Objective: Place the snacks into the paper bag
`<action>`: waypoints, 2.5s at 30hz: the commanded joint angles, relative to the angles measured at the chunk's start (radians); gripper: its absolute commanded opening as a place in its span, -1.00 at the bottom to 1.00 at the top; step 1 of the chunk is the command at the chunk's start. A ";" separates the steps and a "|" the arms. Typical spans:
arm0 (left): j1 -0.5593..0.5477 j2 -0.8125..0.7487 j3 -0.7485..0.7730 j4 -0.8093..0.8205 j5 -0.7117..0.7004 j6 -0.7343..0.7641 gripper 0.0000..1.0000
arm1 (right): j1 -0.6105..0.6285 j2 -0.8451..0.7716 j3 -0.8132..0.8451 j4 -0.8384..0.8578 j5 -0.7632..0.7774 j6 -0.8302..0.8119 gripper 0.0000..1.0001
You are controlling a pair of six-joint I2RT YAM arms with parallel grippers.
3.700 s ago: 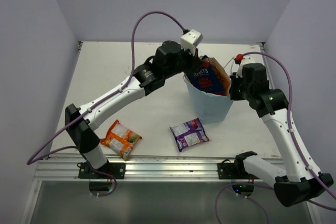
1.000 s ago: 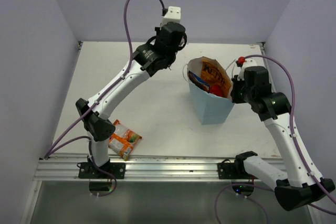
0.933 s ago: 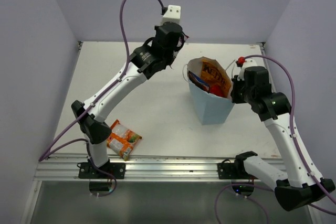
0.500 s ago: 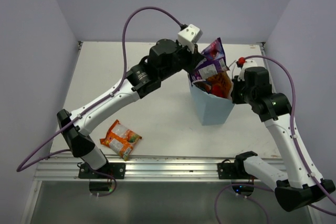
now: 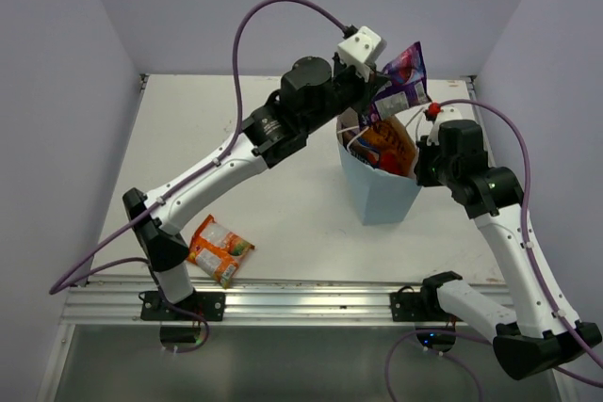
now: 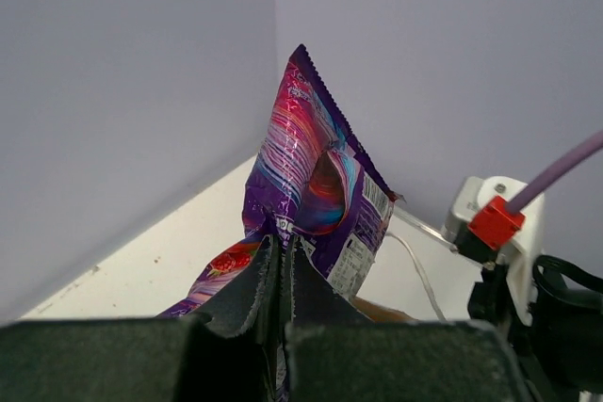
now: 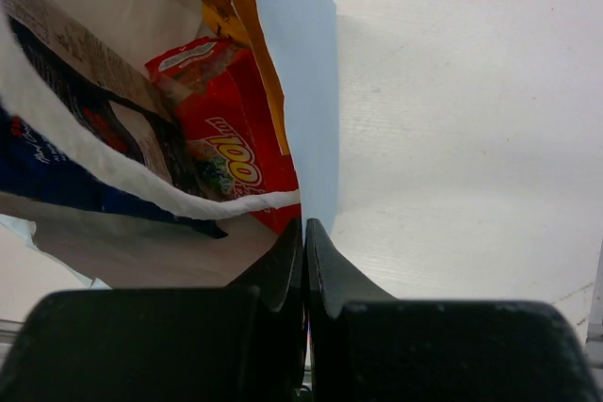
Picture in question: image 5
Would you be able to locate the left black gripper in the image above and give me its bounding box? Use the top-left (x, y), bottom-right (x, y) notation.
top-left (301, 50), bottom-right (388, 135)

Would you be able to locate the aluminium mounting rail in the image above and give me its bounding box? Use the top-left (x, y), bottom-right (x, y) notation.
top-left (59, 277), bottom-right (402, 327)

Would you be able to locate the yellow Kettle chips bag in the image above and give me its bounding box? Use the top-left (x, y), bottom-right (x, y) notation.
top-left (355, 118), bottom-right (416, 177)

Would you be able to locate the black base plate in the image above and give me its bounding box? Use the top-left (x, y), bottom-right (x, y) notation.
top-left (139, 291), bottom-right (226, 322)
top-left (389, 285), bottom-right (461, 323)

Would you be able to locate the orange snack packet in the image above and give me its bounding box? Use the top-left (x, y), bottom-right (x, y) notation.
top-left (187, 215), bottom-right (255, 289)

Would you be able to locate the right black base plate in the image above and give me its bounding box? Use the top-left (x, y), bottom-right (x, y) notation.
top-left (389, 285), bottom-right (461, 323)

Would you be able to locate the red emergency knob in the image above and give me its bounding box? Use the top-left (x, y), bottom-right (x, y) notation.
top-left (424, 103), bottom-right (441, 122)

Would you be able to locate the light blue paper bag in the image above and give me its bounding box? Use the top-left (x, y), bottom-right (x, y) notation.
top-left (336, 109), bottom-right (420, 226)

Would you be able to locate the purple snack packet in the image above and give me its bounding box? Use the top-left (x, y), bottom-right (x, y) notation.
top-left (358, 41), bottom-right (430, 128)

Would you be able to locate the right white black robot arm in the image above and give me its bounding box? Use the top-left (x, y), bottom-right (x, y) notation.
top-left (416, 120), bottom-right (602, 380)

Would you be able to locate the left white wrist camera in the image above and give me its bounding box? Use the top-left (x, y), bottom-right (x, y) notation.
top-left (337, 25), bottom-right (387, 81)

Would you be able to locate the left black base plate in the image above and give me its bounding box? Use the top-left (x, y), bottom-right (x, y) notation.
top-left (139, 291), bottom-right (226, 322)

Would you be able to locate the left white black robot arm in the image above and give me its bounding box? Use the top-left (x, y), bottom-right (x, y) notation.
top-left (122, 56), bottom-right (388, 320)

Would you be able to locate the red gummy candy bag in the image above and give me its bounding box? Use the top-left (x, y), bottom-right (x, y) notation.
top-left (376, 152), bottom-right (406, 176)

